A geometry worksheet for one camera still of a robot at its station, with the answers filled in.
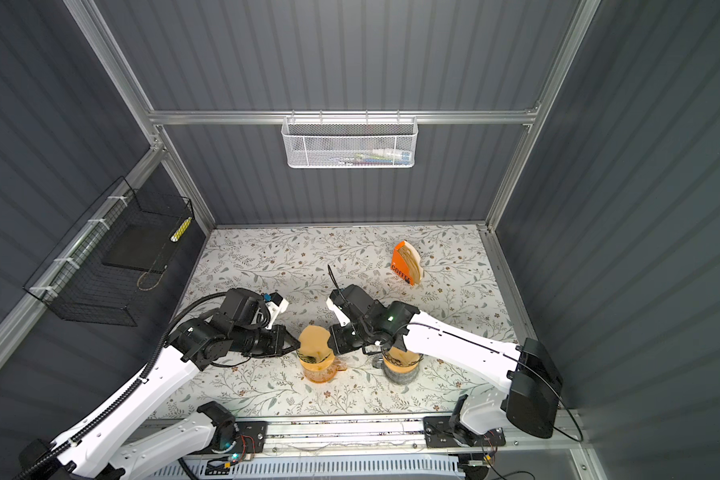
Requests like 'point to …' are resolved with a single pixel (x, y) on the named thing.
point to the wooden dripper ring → (397, 368)
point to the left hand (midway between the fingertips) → (300, 346)
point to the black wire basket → (106, 267)
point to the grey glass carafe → (396, 377)
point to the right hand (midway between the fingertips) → (329, 348)
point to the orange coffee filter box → (406, 262)
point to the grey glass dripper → (421, 357)
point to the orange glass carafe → (326, 375)
